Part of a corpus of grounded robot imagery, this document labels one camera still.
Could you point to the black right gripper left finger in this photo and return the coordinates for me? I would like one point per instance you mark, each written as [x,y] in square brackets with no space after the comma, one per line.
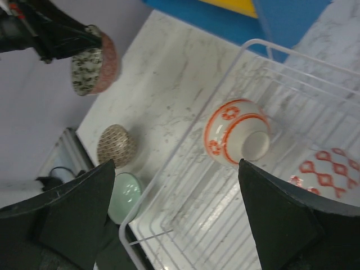
[60,228]

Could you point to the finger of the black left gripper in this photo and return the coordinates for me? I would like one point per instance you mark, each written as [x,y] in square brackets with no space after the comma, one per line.
[58,35]

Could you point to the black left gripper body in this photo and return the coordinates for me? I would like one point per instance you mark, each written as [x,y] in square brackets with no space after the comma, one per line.
[17,34]

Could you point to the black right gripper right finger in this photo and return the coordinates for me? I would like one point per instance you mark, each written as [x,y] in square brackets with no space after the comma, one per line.
[294,228]

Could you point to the grey floral bowl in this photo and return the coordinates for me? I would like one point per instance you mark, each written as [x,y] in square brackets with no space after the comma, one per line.
[94,70]

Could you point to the blue triangle pattern bowl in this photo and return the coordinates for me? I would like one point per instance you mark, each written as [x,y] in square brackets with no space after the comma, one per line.
[332,173]

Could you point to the brown lattice bowl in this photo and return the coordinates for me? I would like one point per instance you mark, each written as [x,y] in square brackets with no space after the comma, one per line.
[116,144]

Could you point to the orange floral bowl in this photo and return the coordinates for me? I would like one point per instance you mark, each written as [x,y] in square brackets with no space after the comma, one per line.
[237,129]

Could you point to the pale green bowl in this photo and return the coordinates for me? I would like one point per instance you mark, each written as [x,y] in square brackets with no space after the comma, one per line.
[127,190]

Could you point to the blue shelf unit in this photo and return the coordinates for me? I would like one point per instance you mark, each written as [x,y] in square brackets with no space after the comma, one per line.
[280,22]

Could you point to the white wire dish rack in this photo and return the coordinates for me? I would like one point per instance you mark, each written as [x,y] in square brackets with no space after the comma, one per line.
[192,215]

